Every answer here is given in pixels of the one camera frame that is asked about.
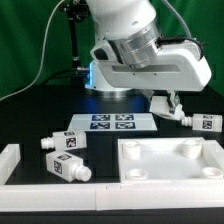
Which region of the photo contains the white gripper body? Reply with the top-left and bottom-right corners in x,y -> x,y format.
94,43 -> 213,93

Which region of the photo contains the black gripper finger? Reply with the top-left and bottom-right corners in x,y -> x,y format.
141,89 -> 154,101
167,91 -> 180,114

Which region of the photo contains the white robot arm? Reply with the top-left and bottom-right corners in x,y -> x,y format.
86,0 -> 211,108

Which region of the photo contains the white marker sheet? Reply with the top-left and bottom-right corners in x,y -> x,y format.
68,113 -> 157,132

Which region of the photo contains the white U-shaped fence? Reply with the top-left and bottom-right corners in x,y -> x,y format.
0,139 -> 224,213

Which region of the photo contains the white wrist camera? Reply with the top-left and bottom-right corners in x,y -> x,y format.
91,40 -> 117,61

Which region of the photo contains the black camera stand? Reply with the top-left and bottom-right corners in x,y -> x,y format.
59,0 -> 90,77

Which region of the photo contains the grey cable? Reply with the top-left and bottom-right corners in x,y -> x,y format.
0,0 -> 66,103

